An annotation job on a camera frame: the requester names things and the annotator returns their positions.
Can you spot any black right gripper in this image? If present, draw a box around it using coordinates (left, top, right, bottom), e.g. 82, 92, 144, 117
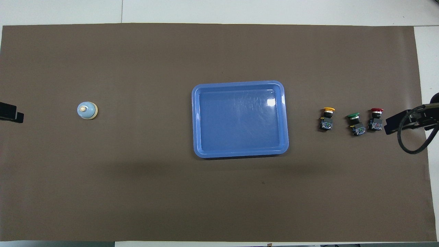
384, 102, 439, 135

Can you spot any red mushroom push button switch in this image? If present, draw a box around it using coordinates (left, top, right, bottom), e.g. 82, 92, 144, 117
368, 108, 384, 131

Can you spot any green mushroom push button switch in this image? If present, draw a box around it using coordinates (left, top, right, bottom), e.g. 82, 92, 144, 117
347, 112, 367, 136

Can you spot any light blue service bell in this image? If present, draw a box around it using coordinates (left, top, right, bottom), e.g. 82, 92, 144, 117
77, 102, 98, 120

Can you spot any yellow mushroom push button switch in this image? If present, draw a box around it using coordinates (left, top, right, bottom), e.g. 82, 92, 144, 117
319, 107, 335, 131

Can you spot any blue plastic tray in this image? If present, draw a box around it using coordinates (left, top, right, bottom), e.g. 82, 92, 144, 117
191, 80, 289, 159

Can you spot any brown paper table mat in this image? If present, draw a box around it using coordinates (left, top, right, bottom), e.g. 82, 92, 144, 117
0, 23, 438, 242

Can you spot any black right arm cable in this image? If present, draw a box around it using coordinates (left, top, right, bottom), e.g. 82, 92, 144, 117
397, 105, 439, 154

